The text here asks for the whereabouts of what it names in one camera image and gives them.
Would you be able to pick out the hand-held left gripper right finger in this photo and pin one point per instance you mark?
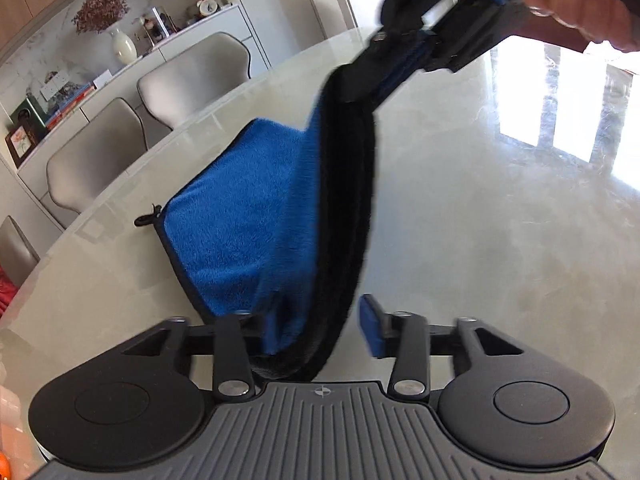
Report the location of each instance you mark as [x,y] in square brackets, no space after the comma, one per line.
[374,327]

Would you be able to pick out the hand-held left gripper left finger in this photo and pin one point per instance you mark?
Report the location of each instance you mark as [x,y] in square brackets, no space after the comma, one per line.
[232,340]

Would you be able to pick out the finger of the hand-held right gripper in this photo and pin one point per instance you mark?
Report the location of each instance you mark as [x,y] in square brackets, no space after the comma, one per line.
[370,67]
[415,77]

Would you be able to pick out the grey and blue towel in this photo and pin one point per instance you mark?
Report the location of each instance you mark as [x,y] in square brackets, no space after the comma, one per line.
[240,220]

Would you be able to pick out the person's right hand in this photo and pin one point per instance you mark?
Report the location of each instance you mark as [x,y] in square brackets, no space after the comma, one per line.
[595,10]

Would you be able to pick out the white sideboard cabinet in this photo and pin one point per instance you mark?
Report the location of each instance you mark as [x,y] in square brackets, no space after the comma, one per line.
[235,35]

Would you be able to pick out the white alarm clock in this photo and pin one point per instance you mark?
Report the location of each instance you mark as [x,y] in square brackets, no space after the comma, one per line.
[206,6]

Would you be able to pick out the beige chair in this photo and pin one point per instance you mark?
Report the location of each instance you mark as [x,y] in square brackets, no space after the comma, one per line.
[95,160]
[17,250]
[195,77]

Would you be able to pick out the red patterned cloth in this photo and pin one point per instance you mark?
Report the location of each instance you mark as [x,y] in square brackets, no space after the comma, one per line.
[6,292]

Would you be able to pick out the small white box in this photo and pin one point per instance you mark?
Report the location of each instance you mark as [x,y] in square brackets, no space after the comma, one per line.
[103,79]

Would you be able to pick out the dried flower bouquet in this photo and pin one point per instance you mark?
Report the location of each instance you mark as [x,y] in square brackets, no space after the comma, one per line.
[102,7]

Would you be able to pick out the row of books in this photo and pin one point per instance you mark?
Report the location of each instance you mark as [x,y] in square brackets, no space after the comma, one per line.
[70,105]

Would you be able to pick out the green box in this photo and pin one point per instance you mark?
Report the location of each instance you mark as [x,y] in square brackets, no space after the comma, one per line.
[29,115]

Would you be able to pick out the dark picture frame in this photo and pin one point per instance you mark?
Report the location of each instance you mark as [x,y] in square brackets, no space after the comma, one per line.
[21,146]

